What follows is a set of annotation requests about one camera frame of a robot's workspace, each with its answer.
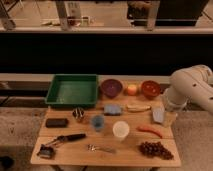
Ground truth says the blue plastic cup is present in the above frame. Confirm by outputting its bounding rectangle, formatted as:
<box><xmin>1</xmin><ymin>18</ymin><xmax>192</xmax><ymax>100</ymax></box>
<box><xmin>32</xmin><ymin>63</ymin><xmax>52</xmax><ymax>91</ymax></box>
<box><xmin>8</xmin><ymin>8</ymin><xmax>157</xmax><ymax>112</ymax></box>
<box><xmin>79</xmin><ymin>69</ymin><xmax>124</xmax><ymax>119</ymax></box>
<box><xmin>91</xmin><ymin>115</ymin><xmax>104</xmax><ymax>132</ymax></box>

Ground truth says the purple bowl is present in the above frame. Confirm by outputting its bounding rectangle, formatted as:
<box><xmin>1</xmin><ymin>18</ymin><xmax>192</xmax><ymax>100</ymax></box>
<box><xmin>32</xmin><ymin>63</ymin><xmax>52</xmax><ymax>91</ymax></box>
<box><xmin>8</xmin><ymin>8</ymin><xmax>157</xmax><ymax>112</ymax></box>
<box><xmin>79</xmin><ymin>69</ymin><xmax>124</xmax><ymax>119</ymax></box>
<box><xmin>100</xmin><ymin>79</ymin><xmax>123</xmax><ymax>98</ymax></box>

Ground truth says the green plastic tray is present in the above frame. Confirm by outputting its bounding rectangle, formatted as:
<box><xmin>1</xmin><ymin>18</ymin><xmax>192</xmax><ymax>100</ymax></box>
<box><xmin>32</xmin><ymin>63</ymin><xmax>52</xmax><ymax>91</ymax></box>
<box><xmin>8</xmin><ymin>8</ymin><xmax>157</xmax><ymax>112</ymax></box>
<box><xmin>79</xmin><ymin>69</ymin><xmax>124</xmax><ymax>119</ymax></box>
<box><xmin>45</xmin><ymin>74</ymin><xmax>98</xmax><ymax>108</ymax></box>

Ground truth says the blue sponge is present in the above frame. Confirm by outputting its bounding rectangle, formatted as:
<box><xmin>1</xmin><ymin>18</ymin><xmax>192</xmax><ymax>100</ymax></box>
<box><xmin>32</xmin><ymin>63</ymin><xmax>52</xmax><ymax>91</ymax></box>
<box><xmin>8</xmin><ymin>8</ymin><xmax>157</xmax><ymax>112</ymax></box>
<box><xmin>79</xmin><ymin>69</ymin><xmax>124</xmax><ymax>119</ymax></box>
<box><xmin>104</xmin><ymin>104</ymin><xmax>122</xmax><ymax>116</ymax></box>

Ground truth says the white plastic cup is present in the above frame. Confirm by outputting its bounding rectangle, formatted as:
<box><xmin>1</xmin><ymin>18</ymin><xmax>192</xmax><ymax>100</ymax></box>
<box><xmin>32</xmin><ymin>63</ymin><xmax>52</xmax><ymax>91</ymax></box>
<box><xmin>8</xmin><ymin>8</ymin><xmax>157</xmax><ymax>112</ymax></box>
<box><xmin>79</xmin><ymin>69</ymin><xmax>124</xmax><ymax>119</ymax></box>
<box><xmin>112</xmin><ymin>121</ymin><xmax>130</xmax><ymax>141</ymax></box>

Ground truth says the red bowl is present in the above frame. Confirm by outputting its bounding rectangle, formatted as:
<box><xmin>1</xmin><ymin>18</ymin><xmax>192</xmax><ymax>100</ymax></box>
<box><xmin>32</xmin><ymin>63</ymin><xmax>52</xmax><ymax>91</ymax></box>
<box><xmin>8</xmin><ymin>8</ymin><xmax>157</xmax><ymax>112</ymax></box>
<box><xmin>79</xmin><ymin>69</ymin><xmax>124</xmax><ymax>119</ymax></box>
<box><xmin>141</xmin><ymin>80</ymin><xmax>161</xmax><ymax>99</ymax></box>

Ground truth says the purple grape bunch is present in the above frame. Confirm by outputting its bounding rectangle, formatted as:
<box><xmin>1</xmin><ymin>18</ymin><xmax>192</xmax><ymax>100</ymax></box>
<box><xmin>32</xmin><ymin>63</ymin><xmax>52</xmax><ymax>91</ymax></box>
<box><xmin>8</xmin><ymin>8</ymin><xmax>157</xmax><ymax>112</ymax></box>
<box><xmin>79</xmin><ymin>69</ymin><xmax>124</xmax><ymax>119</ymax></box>
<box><xmin>139</xmin><ymin>142</ymin><xmax>174</xmax><ymax>160</ymax></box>

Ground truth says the grey blue cloth pad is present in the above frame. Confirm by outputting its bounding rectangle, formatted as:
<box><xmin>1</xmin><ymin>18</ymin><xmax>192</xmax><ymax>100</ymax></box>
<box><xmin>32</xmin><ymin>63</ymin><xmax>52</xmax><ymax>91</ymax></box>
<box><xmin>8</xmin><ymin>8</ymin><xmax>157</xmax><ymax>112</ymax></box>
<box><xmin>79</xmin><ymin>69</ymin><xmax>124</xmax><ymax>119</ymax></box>
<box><xmin>152</xmin><ymin>107</ymin><xmax>165</xmax><ymax>123</ymax></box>

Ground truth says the black rectangular case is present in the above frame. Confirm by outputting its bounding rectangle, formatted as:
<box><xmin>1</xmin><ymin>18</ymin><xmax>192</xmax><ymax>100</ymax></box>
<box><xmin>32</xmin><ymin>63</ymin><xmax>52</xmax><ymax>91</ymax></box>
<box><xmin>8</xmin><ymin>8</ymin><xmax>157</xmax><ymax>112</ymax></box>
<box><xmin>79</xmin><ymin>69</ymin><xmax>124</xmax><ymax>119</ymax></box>
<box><xmin>45</xmin><ymin>118</ymin><xmax>68</xmax><ymax>128</ymax></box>

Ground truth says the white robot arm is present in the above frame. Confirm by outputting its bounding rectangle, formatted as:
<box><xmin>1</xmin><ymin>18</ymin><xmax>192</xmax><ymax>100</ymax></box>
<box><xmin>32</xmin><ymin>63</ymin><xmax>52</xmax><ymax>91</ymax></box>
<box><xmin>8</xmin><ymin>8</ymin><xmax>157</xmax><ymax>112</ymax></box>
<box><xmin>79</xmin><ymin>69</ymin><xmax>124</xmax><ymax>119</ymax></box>
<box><xmin>162</xmin><ymin>65</ymin><xmax>213</xmax><ymax>127</ymax></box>

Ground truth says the wooden table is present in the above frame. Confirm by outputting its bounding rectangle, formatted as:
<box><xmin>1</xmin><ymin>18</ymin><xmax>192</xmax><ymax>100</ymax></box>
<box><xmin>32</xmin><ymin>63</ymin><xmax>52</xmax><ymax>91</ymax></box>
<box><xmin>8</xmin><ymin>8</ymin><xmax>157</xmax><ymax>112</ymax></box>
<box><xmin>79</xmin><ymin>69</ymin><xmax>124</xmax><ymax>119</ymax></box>
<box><xmin>30</xmin><ymin>79</ymin><xmax>182</xmax><ymax>168</ymax></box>

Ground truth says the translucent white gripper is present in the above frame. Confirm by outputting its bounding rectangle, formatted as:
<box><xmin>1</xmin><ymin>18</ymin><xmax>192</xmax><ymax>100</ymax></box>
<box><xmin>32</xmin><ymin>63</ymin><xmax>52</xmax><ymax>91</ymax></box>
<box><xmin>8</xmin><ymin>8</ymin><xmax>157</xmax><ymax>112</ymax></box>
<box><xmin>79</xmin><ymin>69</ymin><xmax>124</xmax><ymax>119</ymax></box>
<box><xmin>163</xmin><ymin>102</ymin><xmax>178</xmax><ymax>127</ymax></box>

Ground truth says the red chili pepper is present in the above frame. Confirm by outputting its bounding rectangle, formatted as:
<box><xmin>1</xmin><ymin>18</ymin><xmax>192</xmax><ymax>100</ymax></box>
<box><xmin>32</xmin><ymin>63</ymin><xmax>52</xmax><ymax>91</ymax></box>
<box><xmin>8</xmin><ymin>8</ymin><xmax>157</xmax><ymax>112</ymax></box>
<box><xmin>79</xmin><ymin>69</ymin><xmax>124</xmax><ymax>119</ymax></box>
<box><xmin>136</xmin><ymin>126</ymin><xmax>163</xmax><ymax>139</ymax></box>

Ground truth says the yellow banana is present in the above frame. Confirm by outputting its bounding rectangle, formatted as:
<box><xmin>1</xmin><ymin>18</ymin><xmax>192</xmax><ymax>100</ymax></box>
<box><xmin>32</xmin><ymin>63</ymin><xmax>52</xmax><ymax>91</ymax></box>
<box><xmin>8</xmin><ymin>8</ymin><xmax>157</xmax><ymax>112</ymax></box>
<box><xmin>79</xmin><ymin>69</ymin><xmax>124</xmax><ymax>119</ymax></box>
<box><xmin>126</xmin><ymin>105</ymin><xmax>151</xmax><ymax>112</ymax></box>

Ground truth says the metal spoon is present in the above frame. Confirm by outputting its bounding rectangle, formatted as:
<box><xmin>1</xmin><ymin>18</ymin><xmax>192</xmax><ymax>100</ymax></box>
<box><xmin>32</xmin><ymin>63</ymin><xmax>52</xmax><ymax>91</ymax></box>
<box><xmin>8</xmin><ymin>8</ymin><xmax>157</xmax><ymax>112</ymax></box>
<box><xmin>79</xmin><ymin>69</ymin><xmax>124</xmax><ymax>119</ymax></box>
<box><xmin>87</xmin><ymin>144</ymin><xmax>116</xmax><ymax>154</ymax></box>

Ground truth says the small black brush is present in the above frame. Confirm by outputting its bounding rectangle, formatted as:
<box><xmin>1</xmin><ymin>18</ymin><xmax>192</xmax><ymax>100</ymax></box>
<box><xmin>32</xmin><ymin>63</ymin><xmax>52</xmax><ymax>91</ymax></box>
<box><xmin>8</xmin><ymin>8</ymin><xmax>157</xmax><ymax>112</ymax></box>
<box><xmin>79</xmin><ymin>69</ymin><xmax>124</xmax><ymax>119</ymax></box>
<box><xmin>37</xmin><ymin>146</ymin><xmax>55</xmax><ymax>159</ymax></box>

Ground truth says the yellow red apple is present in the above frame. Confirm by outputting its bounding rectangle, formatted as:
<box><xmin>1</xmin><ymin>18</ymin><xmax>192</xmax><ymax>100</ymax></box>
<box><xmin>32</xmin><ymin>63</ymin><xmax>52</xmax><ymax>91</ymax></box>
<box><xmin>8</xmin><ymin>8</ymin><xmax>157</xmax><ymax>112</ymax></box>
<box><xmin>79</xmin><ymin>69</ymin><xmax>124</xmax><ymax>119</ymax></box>
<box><xmin>126</xmin><ymin>84</ymin><xmax>138</xmax><ymax>96</ymax></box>

